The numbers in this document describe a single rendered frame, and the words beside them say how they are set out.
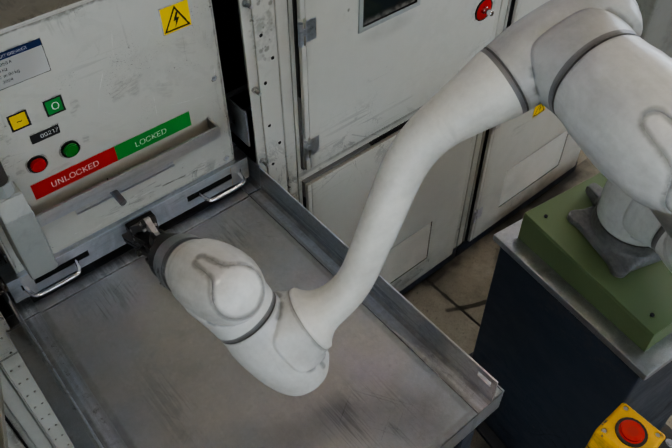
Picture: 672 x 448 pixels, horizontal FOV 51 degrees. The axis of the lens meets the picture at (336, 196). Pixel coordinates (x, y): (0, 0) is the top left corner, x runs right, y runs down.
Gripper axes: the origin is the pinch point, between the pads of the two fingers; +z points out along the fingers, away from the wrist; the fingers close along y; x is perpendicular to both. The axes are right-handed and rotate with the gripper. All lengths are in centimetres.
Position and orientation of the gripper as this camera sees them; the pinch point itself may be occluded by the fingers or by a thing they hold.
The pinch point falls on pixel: (136, 237)
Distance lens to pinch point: 127.6
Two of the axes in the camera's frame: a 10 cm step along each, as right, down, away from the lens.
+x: 7.7, -4.6, 4.5
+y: 3.2, 8.8, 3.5
